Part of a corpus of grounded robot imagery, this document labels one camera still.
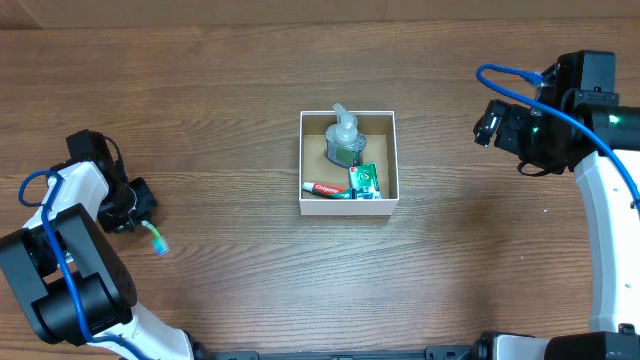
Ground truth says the left blue cable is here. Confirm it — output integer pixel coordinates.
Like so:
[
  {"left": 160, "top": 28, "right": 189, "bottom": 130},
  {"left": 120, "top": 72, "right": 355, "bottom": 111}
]
[{"left": 18, "top": 170, "right": 151, "bottom": 360}]

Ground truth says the white cardboard box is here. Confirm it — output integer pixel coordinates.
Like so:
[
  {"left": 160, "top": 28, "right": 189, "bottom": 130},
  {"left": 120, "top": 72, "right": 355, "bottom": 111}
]
[{"left": 298, "top": 108, "right": 400, "bottom": 216}]

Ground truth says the clear pump soap bottle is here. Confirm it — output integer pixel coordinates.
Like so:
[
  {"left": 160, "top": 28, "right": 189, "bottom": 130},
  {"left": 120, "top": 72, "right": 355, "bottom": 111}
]
[{"left": 325, "top": 103, "right": 367, "bottom": 168}]

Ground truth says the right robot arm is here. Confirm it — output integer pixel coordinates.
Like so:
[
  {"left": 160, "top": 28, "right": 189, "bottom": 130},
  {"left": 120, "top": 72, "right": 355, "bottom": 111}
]
[{"left": 454, "top": 50, "right": 639, "bottom": 359}]

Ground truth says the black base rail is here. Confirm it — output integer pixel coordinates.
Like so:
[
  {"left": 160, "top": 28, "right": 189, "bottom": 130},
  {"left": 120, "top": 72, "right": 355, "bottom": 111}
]
[{"left": 194, "top": 331, "right": 551, "bottom": 360}]

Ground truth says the green Dettol soap bar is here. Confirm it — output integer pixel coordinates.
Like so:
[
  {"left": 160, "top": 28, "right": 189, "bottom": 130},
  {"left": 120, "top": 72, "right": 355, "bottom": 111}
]
[{"left": 348, "top": 163, "right": 381, "bottom": 199}]

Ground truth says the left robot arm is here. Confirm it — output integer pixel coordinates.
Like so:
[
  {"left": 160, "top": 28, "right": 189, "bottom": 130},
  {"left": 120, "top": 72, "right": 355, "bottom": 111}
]
[{"left": 1, "top": 130, "right": 209, "bottom": 360}]

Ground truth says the green white toothbrush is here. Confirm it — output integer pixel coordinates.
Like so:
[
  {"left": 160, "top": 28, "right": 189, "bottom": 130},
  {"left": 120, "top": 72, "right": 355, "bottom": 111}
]
[{"left": 141, "top": 220, "right": 171, "bottom": 256}]

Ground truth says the right blue cable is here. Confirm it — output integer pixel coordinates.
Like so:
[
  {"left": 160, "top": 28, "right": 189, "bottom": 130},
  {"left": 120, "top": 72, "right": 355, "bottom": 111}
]
[{"left": 475, "top": 63, "right": 640, "bottom": 204}]

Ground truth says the blue cable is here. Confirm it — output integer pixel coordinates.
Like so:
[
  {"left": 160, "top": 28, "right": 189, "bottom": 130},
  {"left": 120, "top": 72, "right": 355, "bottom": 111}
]
[
  {"left": 475, "top": 63, "right": 640, "bottom": 204},
  {"left": 18, "top": 170, "right": 151, "bottom": 360}
]

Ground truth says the green toothpaste tube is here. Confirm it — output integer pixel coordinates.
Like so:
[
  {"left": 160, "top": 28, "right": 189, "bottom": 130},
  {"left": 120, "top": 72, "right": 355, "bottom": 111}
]
[{"left": 302, "top": 182, "right": 353, "bottom": 200}]

